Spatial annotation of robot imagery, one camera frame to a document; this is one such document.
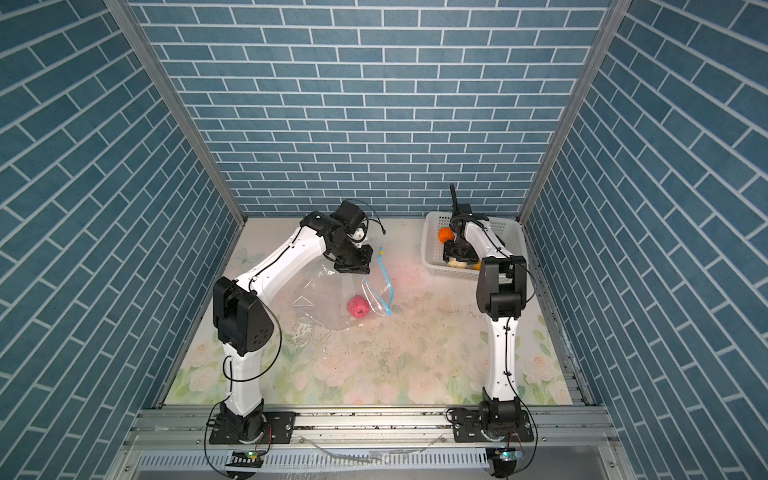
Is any cream toy bun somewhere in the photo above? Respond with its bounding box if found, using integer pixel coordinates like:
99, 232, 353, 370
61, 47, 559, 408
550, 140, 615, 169
448, 258, 467, 269

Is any aluminium left corner post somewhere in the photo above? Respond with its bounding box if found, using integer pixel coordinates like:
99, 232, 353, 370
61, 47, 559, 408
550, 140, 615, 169
104, 0, 247, 229

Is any orange toy fruit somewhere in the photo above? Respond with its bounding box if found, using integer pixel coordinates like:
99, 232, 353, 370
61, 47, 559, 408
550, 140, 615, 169
438, 227, 455, 244

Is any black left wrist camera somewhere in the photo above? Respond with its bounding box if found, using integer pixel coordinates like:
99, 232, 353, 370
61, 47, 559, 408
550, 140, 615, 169
331, 200, 367, 236

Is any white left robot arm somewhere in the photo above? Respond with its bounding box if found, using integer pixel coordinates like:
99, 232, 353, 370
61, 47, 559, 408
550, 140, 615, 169
213, 200, 373, 419

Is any aluminium right corner post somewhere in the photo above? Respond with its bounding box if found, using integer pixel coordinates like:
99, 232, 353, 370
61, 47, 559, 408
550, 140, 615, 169
518, 0, 631, 225

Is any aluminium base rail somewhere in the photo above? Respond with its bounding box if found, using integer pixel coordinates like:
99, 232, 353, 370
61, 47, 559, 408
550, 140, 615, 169
108, 405, 633, 479

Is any aluminium corner post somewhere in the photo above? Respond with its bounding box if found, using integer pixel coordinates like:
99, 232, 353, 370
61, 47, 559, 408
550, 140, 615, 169
104, 0, 247, 229
518, 0, 631, 225

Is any white plastic basket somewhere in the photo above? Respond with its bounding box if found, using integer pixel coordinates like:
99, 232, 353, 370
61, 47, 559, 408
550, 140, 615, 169
421, 212, 529, 281

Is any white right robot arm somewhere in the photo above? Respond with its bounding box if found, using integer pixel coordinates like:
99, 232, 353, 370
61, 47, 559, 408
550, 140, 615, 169
444, 212, 528, 440

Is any clear zip top bag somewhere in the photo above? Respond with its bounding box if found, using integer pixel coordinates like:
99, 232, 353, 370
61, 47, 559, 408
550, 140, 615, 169
280, 249, 394, 330

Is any pink toy fruit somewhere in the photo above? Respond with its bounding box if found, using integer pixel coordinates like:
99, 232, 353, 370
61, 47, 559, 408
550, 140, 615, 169
346, 295, 371, 319

